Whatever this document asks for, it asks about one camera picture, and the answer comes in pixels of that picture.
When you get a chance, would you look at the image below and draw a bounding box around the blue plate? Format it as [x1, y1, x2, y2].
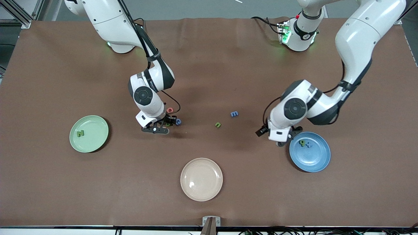
[289, 132, 331, 173]

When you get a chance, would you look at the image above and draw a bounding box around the brown table mat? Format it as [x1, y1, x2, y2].
[0, 17, 418, 228]

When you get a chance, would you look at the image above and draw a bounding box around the light green plate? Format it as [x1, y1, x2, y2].
[69, 115, 109, 153]

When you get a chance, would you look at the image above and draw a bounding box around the beige plate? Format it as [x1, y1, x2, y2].
[180, 158, 223, 202]

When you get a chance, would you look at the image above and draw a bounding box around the grey metal camera bracket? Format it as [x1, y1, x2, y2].
[202, 216, 221, 235]

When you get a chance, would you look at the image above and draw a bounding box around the black left arm base cable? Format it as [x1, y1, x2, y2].
[251, 16, 282, 35]

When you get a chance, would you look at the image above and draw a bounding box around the aluminium frame profile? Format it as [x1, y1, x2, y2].
[0, 0, 44, 29]

